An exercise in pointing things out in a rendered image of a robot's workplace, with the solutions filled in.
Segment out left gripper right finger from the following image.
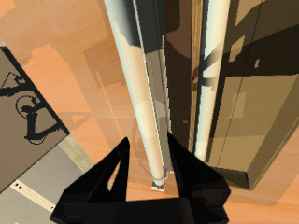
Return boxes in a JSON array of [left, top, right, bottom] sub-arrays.
[[167, 132, 231, 210]]

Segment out brown cardboard carton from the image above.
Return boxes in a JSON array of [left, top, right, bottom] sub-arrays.
[[189, 0, 299, 191]]

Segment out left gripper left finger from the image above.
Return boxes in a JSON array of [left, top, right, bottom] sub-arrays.
[[57, 137, 130, 203]]

